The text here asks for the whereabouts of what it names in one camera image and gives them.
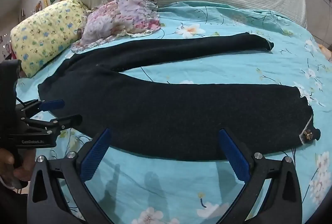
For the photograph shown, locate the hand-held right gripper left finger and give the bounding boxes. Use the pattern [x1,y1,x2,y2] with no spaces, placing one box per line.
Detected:
[27,128,116,224]

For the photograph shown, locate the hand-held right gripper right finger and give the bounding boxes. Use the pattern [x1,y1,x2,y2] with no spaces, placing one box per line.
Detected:
[218,128,303,224]

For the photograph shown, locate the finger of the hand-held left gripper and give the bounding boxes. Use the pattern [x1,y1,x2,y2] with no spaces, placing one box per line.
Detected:
[16,99,65,119]
[24,114,83,136]

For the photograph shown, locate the black pants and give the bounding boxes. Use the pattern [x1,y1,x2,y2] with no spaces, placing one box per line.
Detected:
[38,32,321,162]

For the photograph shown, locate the person's left forearm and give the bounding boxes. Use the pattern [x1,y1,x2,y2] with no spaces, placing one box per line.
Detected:
[0,177,29,224]

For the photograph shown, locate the person's left hand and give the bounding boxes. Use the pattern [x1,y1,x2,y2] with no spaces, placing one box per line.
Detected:
[0,148,34,189]

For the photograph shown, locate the yellow patterned pillow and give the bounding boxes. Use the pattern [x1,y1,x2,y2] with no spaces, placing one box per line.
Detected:
[10,0,89,79]

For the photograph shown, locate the blue floral bed sheet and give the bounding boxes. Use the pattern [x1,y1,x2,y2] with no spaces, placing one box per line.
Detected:
[16,1,332,224]

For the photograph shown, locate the pink floral ruffled pillow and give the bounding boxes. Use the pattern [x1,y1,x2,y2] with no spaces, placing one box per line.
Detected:
[71,0,162,53]

